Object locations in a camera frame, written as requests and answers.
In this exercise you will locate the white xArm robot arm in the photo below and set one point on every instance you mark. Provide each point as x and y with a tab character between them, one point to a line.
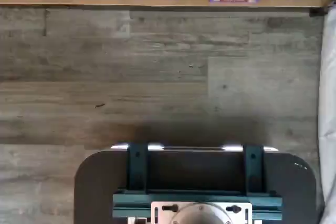
202	216

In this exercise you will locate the shiny metal bar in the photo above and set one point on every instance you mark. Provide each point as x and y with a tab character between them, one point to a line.
155	146

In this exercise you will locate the silver mounting plate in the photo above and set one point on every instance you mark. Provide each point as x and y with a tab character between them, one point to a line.
160	213

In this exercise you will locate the light grey curtain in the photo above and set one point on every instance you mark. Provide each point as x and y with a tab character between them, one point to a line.
329	103

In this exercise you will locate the teal metal clamp frame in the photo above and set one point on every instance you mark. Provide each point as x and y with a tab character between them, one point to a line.
136	171

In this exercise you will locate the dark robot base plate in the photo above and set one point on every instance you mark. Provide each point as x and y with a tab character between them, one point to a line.
92	182

